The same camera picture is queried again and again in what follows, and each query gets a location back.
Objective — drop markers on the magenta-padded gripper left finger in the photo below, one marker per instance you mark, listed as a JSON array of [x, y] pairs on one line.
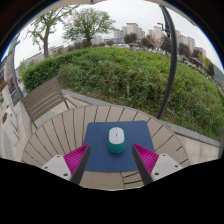
[[76, 159]]

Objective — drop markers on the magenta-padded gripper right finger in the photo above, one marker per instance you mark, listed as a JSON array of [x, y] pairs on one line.
[[146, 160]]

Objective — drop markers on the white and teal computer mouse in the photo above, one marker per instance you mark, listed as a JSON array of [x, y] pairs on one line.
[[116, 138]]

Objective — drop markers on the blue rectangular mouse pad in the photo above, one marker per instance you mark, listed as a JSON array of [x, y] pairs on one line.
[[98, 146]]

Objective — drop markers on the brown slatted wooden chair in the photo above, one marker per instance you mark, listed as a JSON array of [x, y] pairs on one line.
[[41, 98]]

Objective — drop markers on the green hedge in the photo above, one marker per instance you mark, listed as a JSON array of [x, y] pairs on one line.
[[116, 73]]

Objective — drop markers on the dark curved umbrella pole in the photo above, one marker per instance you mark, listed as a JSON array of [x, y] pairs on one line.
[[173, 60]]

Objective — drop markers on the sparse thin-trunked tree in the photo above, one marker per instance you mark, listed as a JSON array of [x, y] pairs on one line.
[[45, 40]]

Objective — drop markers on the group of high-rise buildings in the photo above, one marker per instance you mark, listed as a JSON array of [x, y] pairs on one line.
[[132, 29]]

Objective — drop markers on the round leafy green tree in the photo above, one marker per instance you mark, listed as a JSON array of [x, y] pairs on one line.
[[87, 23]]

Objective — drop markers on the beige umbrella canopy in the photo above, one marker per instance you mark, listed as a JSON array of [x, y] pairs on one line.
[[80, 1]]

